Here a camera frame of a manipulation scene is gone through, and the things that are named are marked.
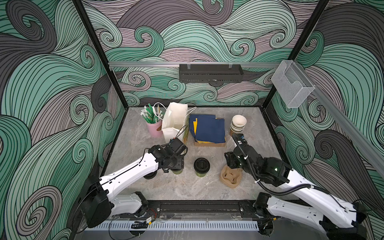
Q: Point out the pink straw holder cup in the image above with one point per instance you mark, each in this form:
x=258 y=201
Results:
x=155 y=130

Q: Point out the black enclosure corner post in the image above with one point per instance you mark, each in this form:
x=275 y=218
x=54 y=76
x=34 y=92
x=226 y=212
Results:
x=309 y=27
x=100 y=52

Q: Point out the bundle of wrapped straws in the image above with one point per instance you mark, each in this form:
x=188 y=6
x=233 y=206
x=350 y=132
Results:
x=152 y=114

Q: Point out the black wall-mounted tray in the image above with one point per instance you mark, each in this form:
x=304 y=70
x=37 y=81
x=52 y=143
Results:
x=210 y=73

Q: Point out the white paper takeout bag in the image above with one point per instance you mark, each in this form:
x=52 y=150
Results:
x=174 y=121

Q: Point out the black enclosure corner post left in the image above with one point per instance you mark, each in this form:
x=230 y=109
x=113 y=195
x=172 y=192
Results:
x=100 y=52

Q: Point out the dark blue napkin stack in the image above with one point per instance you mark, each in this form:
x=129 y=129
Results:
x=207 y=129

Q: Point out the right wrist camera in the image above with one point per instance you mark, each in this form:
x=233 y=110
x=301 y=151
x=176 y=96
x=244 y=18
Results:
x=239 y=140

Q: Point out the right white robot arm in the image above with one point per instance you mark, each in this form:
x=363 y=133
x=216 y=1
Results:
x=286 y=193

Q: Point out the black coffee cup lid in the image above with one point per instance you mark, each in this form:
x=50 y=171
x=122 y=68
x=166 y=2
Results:
x=150 y=175

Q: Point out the clear acrylic wall holder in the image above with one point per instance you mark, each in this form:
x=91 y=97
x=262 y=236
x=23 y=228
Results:
x=292 y=83

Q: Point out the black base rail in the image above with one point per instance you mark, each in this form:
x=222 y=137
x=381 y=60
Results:
x=244 y=207

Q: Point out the stack of paper cups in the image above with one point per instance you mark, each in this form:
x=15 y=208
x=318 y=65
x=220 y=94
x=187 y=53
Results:
x=238 y=124

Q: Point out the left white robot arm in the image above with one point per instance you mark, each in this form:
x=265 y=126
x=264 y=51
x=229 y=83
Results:
x=99 y=197

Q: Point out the black enclosure corner post right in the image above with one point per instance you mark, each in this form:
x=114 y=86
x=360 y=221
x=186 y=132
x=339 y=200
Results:
x=309 y=27

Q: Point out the green paper coffee cup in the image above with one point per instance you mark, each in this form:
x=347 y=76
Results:
x=201 y=173

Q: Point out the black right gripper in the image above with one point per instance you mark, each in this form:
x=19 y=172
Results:
x=231 y=159

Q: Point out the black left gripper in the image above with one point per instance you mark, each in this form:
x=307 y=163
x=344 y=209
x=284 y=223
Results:
x=180 y=165

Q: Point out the brown pulp cup carrier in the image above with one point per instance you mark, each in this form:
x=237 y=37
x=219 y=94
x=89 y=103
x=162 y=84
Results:
x=231 y=177

